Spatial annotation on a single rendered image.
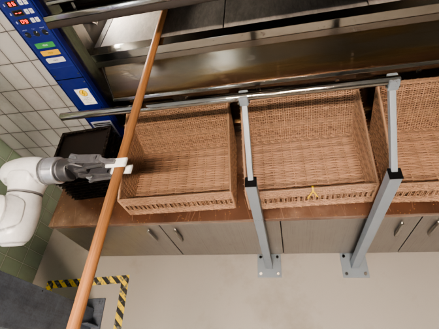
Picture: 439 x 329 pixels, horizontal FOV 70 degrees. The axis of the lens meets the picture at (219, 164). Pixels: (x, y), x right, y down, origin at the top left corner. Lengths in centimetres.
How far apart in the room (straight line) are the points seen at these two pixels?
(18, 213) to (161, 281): 121
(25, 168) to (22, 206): 12
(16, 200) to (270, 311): 139
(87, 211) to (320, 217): 118
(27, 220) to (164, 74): 87
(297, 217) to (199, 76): 79
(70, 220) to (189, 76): 97
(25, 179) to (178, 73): 80
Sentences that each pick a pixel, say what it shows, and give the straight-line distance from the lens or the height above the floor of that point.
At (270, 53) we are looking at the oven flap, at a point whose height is 105.
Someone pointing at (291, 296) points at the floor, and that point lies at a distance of 196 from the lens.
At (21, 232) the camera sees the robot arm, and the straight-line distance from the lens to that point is 113.
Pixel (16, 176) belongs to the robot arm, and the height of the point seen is 123.
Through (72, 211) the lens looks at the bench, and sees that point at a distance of 188.
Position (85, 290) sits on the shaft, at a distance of 88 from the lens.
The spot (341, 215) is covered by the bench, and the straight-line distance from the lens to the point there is 150.
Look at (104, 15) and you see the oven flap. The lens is 129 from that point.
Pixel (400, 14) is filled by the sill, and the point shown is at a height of 116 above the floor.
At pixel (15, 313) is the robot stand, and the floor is 62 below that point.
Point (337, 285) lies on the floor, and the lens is 199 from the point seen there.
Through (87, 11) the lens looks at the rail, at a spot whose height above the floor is 144.
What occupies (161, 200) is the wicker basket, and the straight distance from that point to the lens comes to 150.
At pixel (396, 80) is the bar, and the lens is 116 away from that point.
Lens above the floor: 191
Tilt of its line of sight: 53 degrees down
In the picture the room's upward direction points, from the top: 19 degrees counter-clockwise
